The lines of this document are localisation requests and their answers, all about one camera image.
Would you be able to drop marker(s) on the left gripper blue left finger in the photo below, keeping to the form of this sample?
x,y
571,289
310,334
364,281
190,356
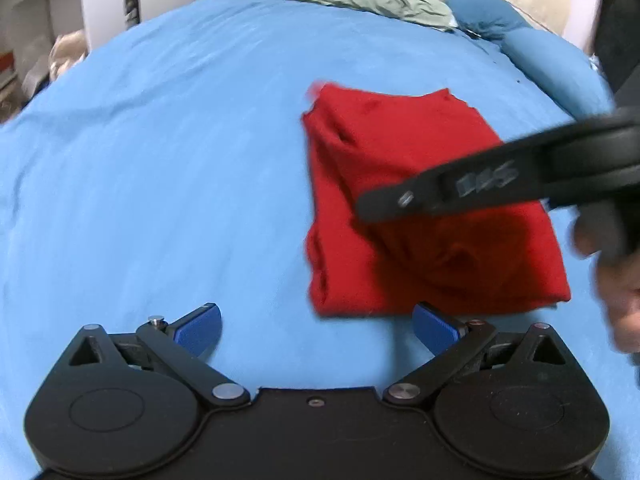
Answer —
x,y
198,331

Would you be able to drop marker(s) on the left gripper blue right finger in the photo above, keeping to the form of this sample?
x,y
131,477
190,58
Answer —
x,y
437,331

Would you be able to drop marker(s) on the red knit sweater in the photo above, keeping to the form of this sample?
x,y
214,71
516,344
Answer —
x,y
493,261

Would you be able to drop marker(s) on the person's right hand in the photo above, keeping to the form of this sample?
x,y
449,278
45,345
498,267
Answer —
x,y
616,281

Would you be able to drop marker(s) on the rolled blue duvet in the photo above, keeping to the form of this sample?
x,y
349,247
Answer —
x,y
561,70

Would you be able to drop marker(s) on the blue bed sheet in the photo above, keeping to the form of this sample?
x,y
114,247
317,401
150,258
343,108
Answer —
x,y
169,169

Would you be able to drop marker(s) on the dark blue pillow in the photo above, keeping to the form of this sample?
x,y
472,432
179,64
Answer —
x,y
487,19

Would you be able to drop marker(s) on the beige bag on floor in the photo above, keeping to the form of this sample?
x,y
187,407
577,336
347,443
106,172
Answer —
x,y
67,51

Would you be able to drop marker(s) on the white shelf desk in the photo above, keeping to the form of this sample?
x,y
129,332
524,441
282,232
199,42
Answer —
x,y
29,29

